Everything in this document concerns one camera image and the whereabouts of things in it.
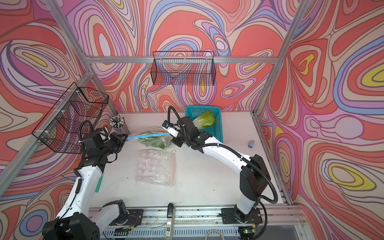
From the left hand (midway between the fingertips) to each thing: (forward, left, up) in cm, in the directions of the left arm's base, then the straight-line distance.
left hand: (129, 134), depth 78 cm
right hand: (+1, -24, -3) cm, 24 cm away
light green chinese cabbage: (+23, -43, -14) cm, 51 cm away
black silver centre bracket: (-37, -23, -20) cm, 48 cm away
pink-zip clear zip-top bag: (-9, -12, -19) cm, 25 cm away
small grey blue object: (+8, -73, -20) cm, 76 cm away
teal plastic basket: (+20, -50, -21) cm, 58 cm away
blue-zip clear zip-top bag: (-1, -3, -1) cm, 3 cm away
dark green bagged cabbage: (+1, -14, -8) cm, 16 cm away
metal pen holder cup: (+13, +12, -6) cm, 19 cm away
